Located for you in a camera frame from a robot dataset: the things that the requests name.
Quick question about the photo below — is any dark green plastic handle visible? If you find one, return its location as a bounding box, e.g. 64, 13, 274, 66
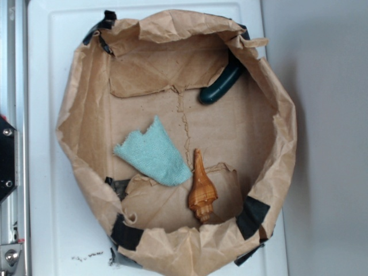
199, 51, 245, 105

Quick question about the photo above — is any brown paper lined bin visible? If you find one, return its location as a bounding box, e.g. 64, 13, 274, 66
56, 10, 297, 275

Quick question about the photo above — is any orange spiral seashell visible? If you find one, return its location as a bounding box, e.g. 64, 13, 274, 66
188, 148, 218, 224

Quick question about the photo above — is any light blue cloth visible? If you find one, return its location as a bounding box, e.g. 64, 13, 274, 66
113, 116, 192, 187

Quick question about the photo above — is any aluminium frame rail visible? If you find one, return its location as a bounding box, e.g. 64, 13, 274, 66
1, 1, 32, 275

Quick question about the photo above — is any black metal bracket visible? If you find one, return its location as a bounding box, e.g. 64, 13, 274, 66
1, 115, 17, 204

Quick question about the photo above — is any white plastic tray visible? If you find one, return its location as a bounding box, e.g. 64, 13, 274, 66
27, 2, 290, 276

